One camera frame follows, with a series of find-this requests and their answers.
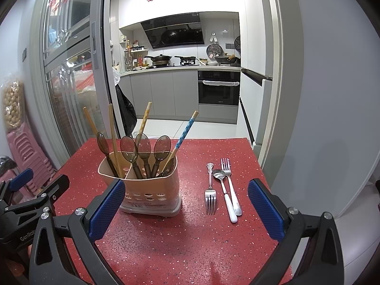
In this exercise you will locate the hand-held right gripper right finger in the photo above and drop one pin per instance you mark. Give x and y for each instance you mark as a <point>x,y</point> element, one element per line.
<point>264,210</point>

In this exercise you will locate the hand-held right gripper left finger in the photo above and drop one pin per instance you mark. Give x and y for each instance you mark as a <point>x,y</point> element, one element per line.
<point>108,207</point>

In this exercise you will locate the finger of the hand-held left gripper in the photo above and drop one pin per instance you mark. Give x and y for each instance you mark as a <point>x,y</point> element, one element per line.
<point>56,187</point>
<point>20,179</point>

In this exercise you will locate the beige plastic cutlery holder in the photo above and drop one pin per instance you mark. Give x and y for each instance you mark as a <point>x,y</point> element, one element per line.
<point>148,190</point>

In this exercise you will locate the yellow patterned wooden chopstick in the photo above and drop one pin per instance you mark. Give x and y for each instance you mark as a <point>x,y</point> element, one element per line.
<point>144,118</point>

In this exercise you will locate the blue patterned wooden chopstick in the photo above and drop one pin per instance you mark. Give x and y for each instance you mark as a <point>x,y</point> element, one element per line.
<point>186,129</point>

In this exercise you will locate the long metal fork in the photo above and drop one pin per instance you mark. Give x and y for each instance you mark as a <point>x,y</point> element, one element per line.
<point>236,202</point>

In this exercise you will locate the bag of beige nuts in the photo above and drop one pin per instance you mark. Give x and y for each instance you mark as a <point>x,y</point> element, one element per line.
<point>13,104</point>

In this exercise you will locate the sliding glass door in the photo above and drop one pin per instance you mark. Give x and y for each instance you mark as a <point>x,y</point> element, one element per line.
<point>68,101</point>

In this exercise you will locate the black trash bag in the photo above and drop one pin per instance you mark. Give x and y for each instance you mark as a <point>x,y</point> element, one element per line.
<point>126,109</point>

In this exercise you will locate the red plastic basket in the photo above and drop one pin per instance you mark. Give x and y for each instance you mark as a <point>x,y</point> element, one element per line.
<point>86,77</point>

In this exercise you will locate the grey kitchen base cabinets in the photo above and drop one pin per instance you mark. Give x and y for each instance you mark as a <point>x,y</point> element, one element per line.
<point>163,95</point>

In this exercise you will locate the black built-in oven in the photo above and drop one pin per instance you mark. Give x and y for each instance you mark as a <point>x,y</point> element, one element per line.
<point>218,93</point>

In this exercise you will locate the white spice rack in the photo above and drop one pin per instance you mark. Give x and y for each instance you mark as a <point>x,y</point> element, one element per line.
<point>136,59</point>

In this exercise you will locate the black cooking pot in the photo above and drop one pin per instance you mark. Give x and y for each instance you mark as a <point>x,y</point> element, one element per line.
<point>225,59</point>

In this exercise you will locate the black wok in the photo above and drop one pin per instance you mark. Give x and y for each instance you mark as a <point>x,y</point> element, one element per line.
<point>160,58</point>

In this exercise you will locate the silver round perforated rack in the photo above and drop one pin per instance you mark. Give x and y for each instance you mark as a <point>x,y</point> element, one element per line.
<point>213,50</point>

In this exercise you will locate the black frying pan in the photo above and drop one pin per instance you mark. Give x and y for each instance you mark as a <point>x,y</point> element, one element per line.
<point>187,58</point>

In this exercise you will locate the dark round perforated rack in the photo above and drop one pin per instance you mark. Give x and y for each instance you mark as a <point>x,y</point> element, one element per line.
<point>237,43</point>

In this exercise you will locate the white refrigerator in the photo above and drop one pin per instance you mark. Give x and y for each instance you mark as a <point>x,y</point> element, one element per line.
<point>255,35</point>

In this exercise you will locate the black range hood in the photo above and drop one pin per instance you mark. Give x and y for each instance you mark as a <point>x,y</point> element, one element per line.
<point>172,32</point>

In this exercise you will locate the dark wall switch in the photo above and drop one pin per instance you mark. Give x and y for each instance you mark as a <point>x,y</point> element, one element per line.
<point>24,54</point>

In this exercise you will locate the silver wall hook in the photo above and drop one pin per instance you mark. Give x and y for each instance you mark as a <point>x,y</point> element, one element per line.
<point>213,38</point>

